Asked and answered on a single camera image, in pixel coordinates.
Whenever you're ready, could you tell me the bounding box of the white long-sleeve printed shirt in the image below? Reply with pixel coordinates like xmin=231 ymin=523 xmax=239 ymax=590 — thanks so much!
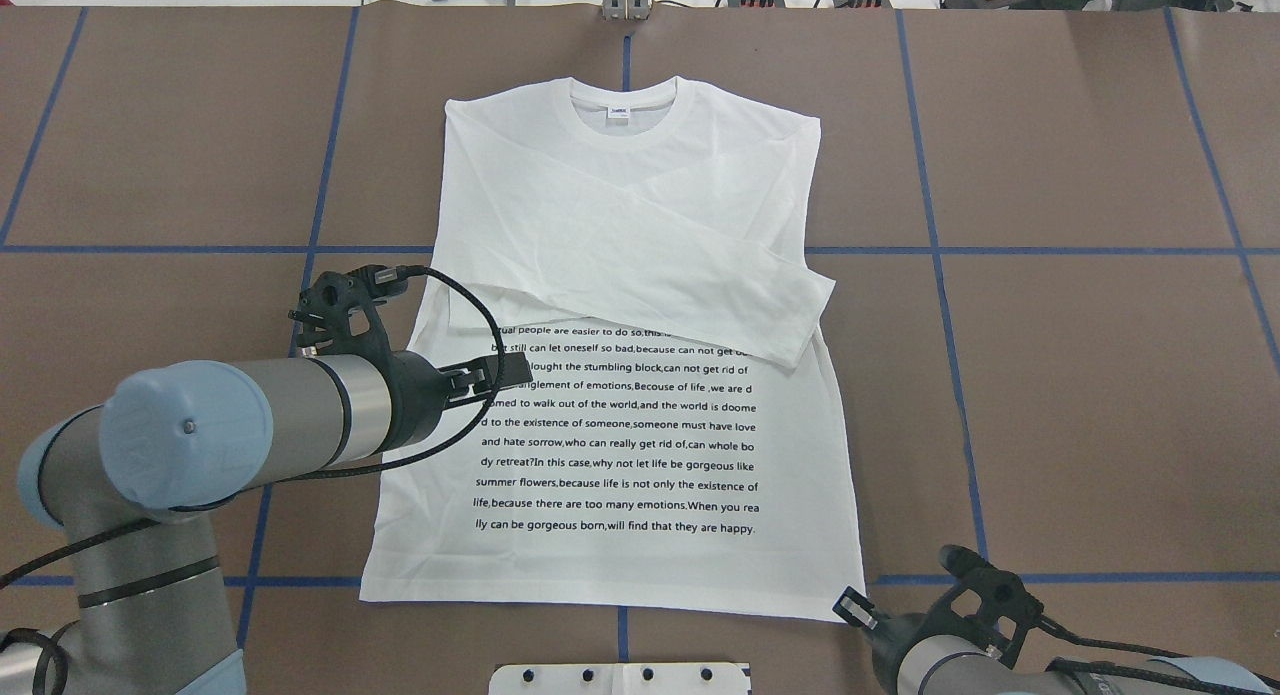
xmin=358 ymin=77 xmax=865 ymax=622

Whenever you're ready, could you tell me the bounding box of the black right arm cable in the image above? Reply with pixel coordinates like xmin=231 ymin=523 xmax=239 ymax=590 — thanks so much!
xmin=1041 ymin=619 xmax=1280 ymax=691

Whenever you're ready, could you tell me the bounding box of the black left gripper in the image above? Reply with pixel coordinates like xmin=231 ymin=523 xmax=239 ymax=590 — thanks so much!
xmin=375 ymin=349 xmax=534 ymax=452

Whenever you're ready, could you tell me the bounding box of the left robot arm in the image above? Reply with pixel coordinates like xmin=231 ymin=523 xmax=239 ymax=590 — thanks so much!
xmin=3 ymin=349 xmax=532 ymax=694

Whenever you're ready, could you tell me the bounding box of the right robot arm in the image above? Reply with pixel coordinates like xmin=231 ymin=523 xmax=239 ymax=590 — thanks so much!
xmin=832 ymin=545 xmax=1277 ymax=694

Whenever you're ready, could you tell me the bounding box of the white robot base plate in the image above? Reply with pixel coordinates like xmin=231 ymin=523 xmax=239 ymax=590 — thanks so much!
xmin=488 ymin=660 xmax=753 ymax=694

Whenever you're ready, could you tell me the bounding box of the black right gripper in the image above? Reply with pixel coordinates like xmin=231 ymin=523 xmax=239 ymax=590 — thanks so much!
xmin=832 ymin=545 xmax=1044 ymax=694

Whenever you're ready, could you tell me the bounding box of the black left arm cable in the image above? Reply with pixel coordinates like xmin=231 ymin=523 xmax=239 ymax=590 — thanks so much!
xmin=0 ymin=262 xmax=506 ymax=591

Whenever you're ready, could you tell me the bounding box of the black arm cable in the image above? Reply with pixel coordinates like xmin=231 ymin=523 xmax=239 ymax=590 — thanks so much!
xmin=0 ymin=262 xmax=506 ymax=591
xmin=1041 ymin=619 xmax=1280 ymax=691

